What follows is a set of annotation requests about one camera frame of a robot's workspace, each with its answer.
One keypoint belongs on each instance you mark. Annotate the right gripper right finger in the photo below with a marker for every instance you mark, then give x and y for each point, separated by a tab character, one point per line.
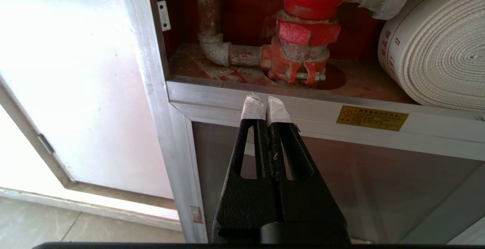
307	203

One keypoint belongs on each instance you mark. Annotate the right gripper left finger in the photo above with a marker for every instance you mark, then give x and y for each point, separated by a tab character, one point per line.
242	203

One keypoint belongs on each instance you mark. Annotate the glass lower cabinet door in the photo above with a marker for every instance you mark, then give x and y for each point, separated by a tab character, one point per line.
360	188

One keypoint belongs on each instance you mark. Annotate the aluminium fire hydrant cabinet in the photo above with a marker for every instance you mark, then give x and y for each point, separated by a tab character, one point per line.
303	108

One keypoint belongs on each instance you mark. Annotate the red printed paper card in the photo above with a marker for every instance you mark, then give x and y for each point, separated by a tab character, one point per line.
223	72

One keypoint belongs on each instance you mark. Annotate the red fire hydrant valve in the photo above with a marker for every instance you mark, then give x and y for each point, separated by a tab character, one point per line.
305	29

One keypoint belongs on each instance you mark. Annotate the white cabinet door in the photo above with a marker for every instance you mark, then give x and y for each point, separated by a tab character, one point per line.
75	86

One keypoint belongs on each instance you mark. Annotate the yellow warning label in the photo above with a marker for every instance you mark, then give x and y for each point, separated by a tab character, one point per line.
371	117

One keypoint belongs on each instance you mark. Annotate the grey metal pipe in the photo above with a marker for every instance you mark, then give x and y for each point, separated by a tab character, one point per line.
216	33

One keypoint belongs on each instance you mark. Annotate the silver hinge plate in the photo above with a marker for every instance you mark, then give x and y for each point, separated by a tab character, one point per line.
163	15

